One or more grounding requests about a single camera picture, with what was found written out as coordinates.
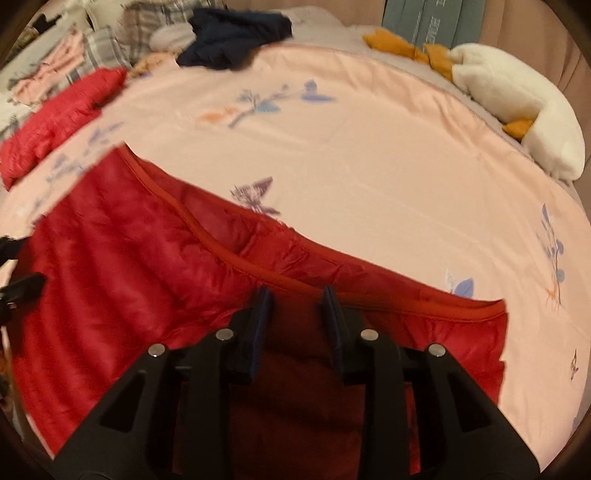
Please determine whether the pink clothes pile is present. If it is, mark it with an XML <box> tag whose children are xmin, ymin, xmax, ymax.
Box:
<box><xmin>10</xmin><ymin>29</ymin><xmax>85</xmax><ymax>106</ymax></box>

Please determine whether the red down jacket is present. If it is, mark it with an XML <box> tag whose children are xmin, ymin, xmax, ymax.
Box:
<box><xmin>1</xmin><ymin>67</ymin><xmax>127</xmax><ymax>190</ymax></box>
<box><xmin>8</xmin><ymin>146</ymin><xmax>508</xmax><ymax>479</ymax></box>

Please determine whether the pink printed duvet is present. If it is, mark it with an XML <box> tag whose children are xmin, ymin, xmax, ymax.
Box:
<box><xmin>1</xmin><ymin>45</ymin><xmax>590</xmax><ymax>466</ymax></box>

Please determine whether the light grey folded garment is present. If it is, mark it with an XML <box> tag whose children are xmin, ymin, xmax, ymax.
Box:
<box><xmin>148</xmin><ymin>23</ymin><xmax>197</xmax><ymax>52</ymax></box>

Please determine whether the navy blue garment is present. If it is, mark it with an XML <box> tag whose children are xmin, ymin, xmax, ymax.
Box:
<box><xmin>176</xmin><ymin>8</ymin><xmax>293</xmax><ymax>70</ymax></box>

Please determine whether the white goose plush toy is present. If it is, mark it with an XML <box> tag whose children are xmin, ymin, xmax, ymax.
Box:
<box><xmin>363</xmin><ymin>29</ymin><xmax>585</xmax><ymax>181</ymax></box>

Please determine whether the plaid pillow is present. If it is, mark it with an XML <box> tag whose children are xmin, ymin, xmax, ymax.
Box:
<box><xmin>85</xmin><ymin>0</ymin><xmax>225</xmax><ymax>64</ymax></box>

